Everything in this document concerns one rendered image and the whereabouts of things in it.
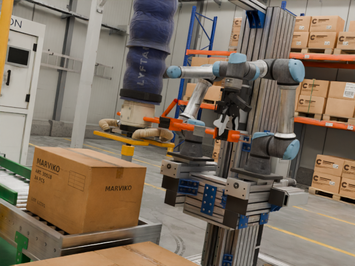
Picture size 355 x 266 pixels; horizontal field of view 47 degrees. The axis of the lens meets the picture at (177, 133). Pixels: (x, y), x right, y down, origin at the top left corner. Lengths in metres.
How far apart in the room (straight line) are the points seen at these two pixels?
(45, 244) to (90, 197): 0.32
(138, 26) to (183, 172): 0.95
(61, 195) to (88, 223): 0.26
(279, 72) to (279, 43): 0.51
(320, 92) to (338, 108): 0.55
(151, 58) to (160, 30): 0.15
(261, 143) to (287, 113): 0.23
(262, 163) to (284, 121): 0.27
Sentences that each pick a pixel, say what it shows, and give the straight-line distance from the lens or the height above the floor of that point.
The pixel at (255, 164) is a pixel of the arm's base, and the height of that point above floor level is 1.08.
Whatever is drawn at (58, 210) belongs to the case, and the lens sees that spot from 2.47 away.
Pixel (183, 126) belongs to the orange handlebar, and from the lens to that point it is 1.93.
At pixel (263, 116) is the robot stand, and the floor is 1.36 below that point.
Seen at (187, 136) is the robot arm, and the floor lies 1.15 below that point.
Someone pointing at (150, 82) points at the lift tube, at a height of 1.43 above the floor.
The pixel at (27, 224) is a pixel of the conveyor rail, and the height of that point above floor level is 0.56.
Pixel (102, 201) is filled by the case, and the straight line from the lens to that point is 2.31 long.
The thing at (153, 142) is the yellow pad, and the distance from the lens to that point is 2.17.
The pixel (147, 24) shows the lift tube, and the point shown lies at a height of 1.71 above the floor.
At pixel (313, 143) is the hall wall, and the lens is 10.82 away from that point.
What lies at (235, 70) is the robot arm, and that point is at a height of 1.52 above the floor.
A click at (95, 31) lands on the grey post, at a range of 5.53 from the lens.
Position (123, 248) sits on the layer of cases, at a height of 0.54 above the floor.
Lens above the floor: 1.31
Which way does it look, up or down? 3 degrees down
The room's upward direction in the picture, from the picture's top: 9 degrees clockwise
